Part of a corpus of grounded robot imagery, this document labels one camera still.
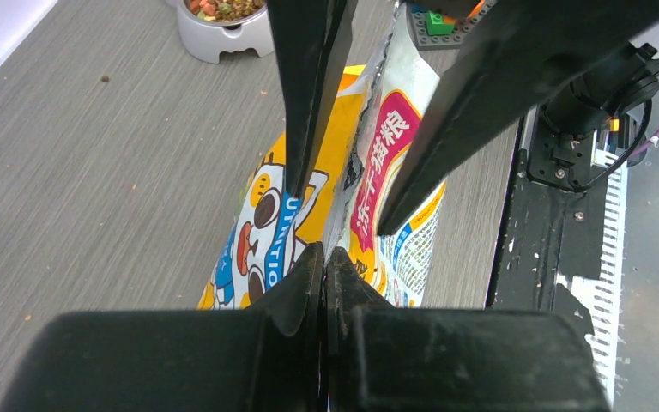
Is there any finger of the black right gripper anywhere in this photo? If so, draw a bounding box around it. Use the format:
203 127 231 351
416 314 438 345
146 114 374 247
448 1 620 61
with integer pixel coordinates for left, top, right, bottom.
377 1 659 236
267 0 358 199

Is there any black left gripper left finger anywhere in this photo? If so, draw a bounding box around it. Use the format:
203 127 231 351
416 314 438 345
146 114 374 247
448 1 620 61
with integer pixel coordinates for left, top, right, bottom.
0 243 325 411

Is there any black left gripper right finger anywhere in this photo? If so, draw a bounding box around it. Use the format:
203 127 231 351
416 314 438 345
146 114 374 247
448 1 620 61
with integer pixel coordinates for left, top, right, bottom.
325 247 610 411

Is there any cat food bag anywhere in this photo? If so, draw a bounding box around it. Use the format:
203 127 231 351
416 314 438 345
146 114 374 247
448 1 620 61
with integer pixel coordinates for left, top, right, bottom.
199 1 445 310

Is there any pet food kibble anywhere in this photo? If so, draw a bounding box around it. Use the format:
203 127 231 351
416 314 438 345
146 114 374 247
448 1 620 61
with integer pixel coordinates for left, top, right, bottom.
186 0 266 23

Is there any white double pet bowl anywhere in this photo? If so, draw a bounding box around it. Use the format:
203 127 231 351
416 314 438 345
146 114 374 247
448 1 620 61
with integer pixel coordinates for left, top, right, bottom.
166 1 275 64

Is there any grey lego baseplate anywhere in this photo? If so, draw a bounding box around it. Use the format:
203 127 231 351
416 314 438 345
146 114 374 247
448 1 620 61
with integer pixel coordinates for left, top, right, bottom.
407 1 496 51

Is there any orange curved lego piece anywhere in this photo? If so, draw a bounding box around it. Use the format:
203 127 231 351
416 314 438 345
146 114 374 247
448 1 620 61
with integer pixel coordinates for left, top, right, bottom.
443 0 485 24

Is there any green lego brick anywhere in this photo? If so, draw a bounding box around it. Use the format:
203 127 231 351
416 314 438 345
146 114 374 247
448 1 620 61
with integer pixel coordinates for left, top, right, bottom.
426 11 456 36

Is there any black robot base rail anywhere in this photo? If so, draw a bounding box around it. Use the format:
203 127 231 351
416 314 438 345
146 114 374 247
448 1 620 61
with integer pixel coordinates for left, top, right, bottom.
487 110 628 398

